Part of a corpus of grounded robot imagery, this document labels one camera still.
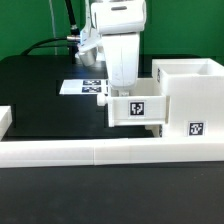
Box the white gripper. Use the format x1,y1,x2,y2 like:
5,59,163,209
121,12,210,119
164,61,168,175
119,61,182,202
102,33,140,97

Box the marker sheet on table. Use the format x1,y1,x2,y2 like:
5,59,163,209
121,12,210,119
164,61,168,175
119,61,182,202
59,79,108,95

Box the white drawer cabinet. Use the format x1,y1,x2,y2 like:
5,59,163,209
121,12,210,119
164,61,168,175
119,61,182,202
152,58,224,138

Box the grey camera on gripper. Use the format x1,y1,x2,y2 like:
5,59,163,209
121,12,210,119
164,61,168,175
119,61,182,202
91,0,147,35

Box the white drawer box front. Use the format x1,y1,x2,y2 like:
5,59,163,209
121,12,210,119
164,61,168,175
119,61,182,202
145,124,162,138

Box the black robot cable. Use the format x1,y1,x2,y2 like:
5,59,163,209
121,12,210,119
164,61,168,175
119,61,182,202
20,0,82,64

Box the white fence front wall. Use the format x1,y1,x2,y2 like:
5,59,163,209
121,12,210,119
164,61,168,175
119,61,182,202
0,137,224,168

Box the white drawer box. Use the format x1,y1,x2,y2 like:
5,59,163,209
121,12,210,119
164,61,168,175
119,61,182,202
145,124,162,138
97,78,167,127

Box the white fence wall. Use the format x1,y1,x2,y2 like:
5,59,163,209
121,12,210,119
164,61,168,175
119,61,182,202
0,106,12,141
0,137,224,168

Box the white fence left wall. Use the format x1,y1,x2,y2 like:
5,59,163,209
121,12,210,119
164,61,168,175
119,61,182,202
0,106,12,141

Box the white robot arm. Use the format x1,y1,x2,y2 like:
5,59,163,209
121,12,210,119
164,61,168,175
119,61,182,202
78,0,146,96

